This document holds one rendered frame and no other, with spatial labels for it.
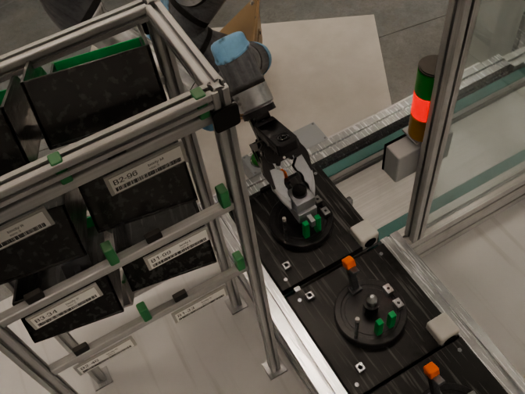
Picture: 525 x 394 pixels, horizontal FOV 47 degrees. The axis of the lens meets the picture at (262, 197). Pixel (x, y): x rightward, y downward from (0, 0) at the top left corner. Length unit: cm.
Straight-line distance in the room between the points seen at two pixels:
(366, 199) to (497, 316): 38
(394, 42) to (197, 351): 225
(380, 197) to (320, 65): 54
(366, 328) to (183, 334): 41
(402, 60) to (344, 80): 138
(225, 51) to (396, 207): 54
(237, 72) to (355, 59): 70
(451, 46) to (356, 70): 90
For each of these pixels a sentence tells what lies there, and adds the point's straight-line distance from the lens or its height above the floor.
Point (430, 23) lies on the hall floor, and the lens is 336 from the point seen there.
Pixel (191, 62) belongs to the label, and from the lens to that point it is 64.
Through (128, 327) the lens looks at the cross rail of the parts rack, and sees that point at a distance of 87.
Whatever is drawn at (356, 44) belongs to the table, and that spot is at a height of 86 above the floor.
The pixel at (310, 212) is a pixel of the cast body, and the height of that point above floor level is 105.
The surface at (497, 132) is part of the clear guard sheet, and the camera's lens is 122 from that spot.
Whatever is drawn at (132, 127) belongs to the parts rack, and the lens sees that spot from 59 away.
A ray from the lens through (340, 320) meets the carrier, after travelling 119.
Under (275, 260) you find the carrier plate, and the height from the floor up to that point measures 97.
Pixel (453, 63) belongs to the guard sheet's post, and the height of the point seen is 146.
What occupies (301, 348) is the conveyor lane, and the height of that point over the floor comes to 95.
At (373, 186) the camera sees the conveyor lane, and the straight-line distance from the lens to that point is 145.
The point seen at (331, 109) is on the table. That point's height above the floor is 86.
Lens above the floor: 207
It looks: 54 degrees down
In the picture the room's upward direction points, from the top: 9 degrees counter-clockwise
